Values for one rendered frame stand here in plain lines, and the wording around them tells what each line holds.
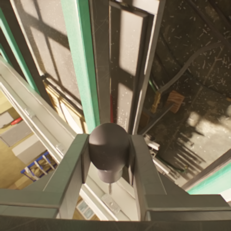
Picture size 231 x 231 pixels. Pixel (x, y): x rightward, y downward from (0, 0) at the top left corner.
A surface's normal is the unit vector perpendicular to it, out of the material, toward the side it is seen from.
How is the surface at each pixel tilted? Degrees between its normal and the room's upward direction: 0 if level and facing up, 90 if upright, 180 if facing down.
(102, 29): 90
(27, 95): 90
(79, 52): 0
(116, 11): 0
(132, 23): 0
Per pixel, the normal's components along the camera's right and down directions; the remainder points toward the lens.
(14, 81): 0.02, -0.61
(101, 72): 0.72, 0.56
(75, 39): -0.70, 0.56
